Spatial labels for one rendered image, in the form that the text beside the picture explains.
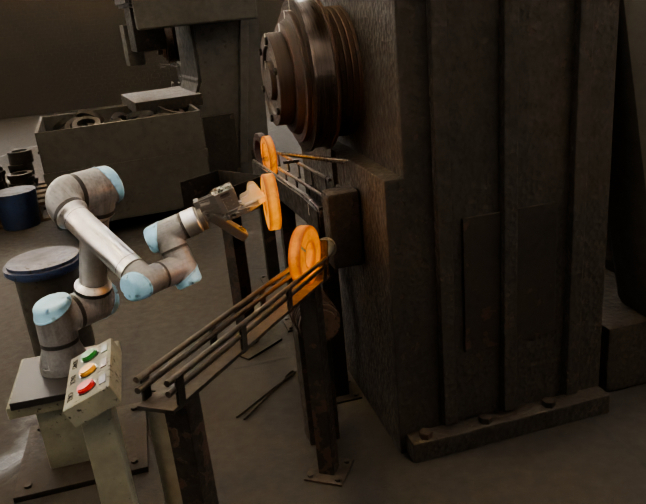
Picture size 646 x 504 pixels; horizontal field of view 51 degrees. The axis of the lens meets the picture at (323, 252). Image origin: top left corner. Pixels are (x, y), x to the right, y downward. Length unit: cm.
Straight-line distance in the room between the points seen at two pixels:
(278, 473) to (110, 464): 64
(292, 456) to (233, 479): 20
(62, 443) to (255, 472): 62
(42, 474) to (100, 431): 78
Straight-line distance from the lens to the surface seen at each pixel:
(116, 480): 174
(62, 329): 223
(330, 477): 212
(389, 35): 181
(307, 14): 207
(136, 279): 177
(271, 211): 181
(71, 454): 239
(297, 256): 173
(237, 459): 226
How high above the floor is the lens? 133
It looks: 20 degrees down
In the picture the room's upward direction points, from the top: 6 degrees counter-clockwise
